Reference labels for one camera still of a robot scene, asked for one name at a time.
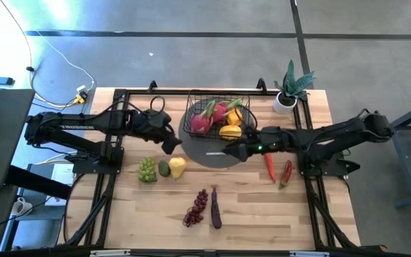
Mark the small pink dragon fruit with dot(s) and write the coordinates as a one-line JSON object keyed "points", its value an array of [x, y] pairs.
{"points": [[221, 111]]}

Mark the red chili pepper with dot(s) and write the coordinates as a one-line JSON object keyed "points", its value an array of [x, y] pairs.
{"points": [[286, 174]]}

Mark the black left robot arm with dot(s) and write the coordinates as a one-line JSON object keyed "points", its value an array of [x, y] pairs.
{"points": [[84, 125]]}

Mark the yellow pear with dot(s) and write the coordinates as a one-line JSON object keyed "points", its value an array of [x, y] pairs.
{"points": [[177, 167]]}

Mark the white label strip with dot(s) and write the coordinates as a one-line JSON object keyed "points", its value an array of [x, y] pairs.
{"points": [[214, 153]]}

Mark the large pink dragon fruit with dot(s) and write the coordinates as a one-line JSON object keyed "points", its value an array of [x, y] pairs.
{"points": [[201, 124]]}

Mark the dark green avocado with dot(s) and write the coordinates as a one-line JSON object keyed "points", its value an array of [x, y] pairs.
{"points": [[163, 168]]}

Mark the grey round mat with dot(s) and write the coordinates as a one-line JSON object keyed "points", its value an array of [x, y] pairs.
{"points": [[198, 157]]}

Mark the black desk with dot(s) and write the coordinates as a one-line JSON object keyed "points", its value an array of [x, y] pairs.
{"points": [[2, 135]]}

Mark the purple eggplant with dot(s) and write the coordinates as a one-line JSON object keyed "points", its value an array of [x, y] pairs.
{"points": [[215, 210]]}

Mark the red grape bunch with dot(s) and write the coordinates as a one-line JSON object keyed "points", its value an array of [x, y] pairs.
{"points": [[196, 208]]}

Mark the black aluminium frame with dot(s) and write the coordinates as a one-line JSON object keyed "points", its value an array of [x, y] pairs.
{"points": [[137, 92]]}

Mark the white mug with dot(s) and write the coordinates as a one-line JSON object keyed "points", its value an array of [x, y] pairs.
{"points": [[20, 206]]}

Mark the yellow bell pepper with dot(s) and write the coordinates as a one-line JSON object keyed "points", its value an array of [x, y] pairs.
{"points": [[235, 117]]}

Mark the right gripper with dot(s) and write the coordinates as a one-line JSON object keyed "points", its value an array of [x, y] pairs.
{"points": [[268, 141]]}

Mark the white metal bar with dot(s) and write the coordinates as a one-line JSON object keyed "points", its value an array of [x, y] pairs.
{"points": [[309, 254], [110, 253]]}

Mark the potted plant white pot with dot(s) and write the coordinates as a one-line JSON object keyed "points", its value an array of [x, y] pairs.
{"points": [[289, 89]]}

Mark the green grape bunch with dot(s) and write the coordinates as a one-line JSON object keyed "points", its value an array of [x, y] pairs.
{"points": [[147, 171]]}

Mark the grey metal cart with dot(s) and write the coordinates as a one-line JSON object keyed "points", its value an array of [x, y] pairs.
{"points": [[410, 160]]}

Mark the white paper sheet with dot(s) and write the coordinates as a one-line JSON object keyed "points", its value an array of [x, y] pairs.
{"points": [[63, 175]]}

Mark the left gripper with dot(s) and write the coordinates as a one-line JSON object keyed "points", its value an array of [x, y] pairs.
{"points": [[153, 125]]}

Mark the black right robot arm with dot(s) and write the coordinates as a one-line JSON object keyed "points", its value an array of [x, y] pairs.
{"points": [[334, 137]]}

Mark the yellow power plug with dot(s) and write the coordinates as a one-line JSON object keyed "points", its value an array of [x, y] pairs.
{"points": [[80, 97]]}

